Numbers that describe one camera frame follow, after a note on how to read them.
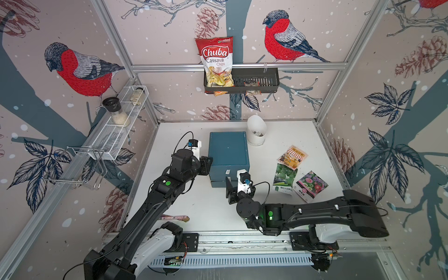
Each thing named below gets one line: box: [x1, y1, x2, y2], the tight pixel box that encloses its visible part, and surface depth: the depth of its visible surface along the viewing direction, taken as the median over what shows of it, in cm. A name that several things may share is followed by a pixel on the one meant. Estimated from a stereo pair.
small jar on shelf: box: [130, 87, 145, 106], surface depth 87 cm
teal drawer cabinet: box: [208, 131, 250, 188], surface depth 80 cm
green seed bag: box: [272, 163, 299, 196], surface depth 94 cm
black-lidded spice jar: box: [102, 96, 131, 128], surface depth 72 cm
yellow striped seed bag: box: [276, 144, 309, 171], surface depth 103 cm
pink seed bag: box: [292, 170, 329, 204], surface depth 92 cm
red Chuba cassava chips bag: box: [194, 36, 235, 97], surface depth 85 cm
